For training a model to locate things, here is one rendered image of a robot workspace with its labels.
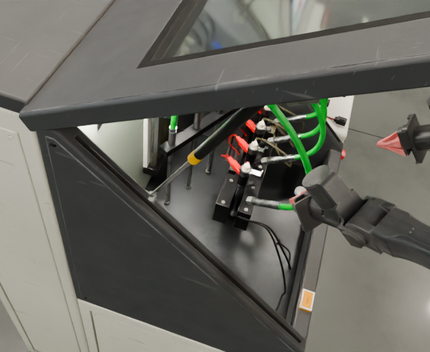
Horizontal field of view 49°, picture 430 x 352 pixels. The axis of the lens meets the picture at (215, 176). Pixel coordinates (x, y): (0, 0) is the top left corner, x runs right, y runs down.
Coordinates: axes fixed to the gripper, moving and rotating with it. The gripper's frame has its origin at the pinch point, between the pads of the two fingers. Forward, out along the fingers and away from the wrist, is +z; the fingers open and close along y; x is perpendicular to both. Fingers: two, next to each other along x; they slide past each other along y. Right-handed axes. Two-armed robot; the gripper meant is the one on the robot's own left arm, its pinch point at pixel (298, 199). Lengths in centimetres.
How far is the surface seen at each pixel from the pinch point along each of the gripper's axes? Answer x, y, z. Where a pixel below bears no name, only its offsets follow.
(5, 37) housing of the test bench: -52, 37, -3
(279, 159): -3.0, -8.7, 21.8
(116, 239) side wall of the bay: -11.1, 37.5, 2.6
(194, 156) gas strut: -23.8, 21.9, -21.9
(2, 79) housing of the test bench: -46, 41, -10
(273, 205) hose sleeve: 0.6, 3.8, 5.4
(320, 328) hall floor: 95, -21, 85
